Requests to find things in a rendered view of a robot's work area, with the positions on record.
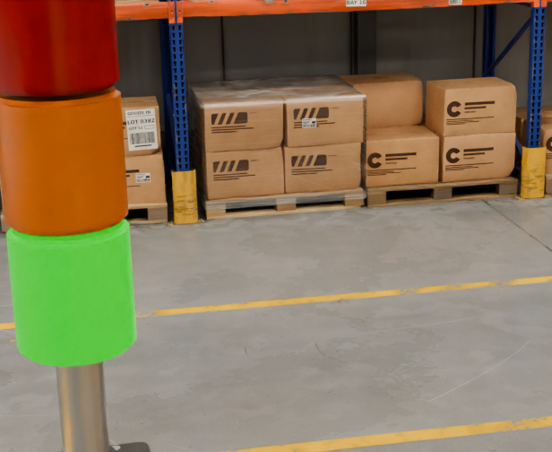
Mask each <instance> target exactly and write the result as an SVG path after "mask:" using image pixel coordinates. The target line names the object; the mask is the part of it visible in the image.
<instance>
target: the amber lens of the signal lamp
mask: <svg viewBox="0 0 552 452"><path fill-rule="evenodd" d="M0 178H1V187H2V196H3V206H4V221H5V222H6V224H7V225H8V226H10V227H12V228H13V229H14V230H16V231H18V232H20V233H24V234H28V235H35V236H49V237H59V236H73V235H80V234H87V233H92V232H95V231H100V230H104V229H107V228H110V227H113V226H115V225H117V224H119V223H120V222H121V221H122V220H123V219H124V218H125V217H126V216H127V215H128V199H127V185H126V172H125V145H124V131H123V118H122V103H121V92H120V91H118V90H116V87H114V86H112V87H110V88H107V89H105V90H102V91H94V92H89V93H82V94H74V95H65V96H48V97H26V96H13V95H7V94H3V93H1V92H0Z"/></svg>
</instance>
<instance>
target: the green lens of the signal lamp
mask: <svg viewBox="0 0 552 452"><path fill-rule="evenodd" d="M6 241H7V250H8V260H9V269H10V278H11V287H12V296H13V314H14V323H15V333H16V342H17V348H18V350H19V352H20V353H21V354H22V355H24V356H25V357H26V358H28V359H30V360H31V361H35V362H37V363H40V364H44V365H49V366H61V367H71V366H83V365H88V364H93V363H98V362H102V361H107V360H110V359H112V358H114V357H116V356H118V355H120V354H122V353H123V352H125V351H126V350H128V349H129V347H130V346H132V345H133V344H134V342H135V340H136V323H135V309H134V282H133V268H132V255H131V240H130V227H129V222H128V221H127V220H125V219H123V220H122V221H121V222H120V223H119V224H117V225H115V226H113V227H110V228H107V229H104V230H100V231H95V232H92V233H87V234H80V235H73V236H59V237H49V236H35V235H28V234H24V233H20V232H18V231H16V230H14V229H13V228H11V229H10V230H8V231H7V233H6Z"/></svg>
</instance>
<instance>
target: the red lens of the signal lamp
mask: <svg viewBox="0 0 552 452"><path fill-rule="evenodd" d="M119 78H120V76H119V62H118V48H117V34H116V8H115V0H0V92H1V93H3V94H7V95H13V96H26V97H48V96H65V95H74V94H82V93H89V92H94V91H102V90H105V89H107V88H110V87H112V86H114V85H115V82H117V81H118V80H119Z"/></svg>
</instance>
